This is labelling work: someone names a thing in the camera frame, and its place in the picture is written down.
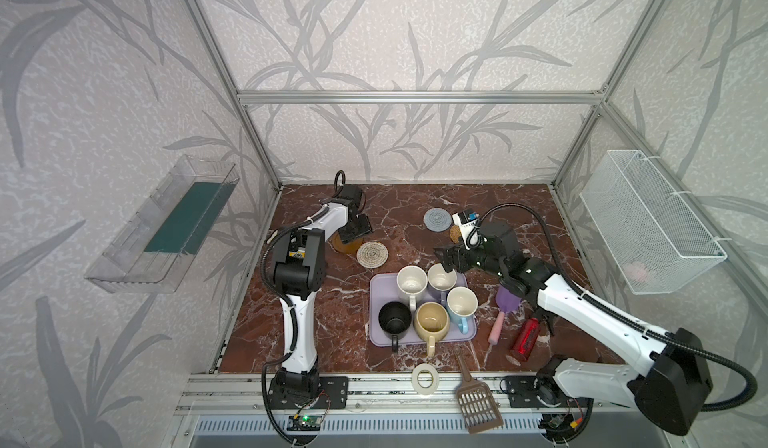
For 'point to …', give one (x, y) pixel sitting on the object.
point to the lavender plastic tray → (384, 288)
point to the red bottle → (526, 339)
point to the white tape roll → (414, 379)
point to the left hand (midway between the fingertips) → (368, 223)
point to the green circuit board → (304, 423)
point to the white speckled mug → (411, 281)
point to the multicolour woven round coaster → (372, 255)
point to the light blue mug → (462, 302)
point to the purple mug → (440, 280)
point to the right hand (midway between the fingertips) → (446, 235)
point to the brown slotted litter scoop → (480, 409)
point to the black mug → (394, 319)
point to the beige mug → (432, 320)
